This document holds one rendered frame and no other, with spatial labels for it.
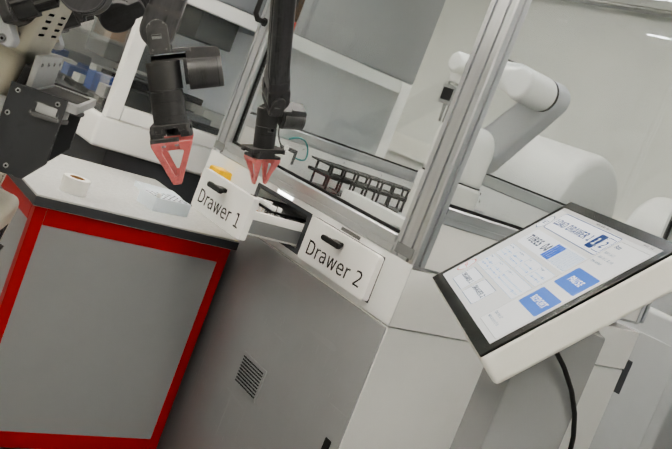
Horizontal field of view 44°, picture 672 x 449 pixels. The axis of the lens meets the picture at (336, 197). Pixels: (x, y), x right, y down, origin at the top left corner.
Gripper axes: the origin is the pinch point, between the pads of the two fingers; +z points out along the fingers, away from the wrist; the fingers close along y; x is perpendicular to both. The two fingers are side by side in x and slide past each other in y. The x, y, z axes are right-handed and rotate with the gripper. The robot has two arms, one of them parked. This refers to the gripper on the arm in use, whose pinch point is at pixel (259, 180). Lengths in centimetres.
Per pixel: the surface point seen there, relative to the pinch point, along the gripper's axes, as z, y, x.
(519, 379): 5, -10, -106
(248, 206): 2.7, -10.8, -14.8
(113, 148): 9, -11, 79
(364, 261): 8.0, 4.9, -43.3
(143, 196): 11.3, -20.9, 26.4
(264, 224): 7.6, -5.3, -14.3
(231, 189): 1.1, -10.4, -4.5
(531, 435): 14, -8, -109
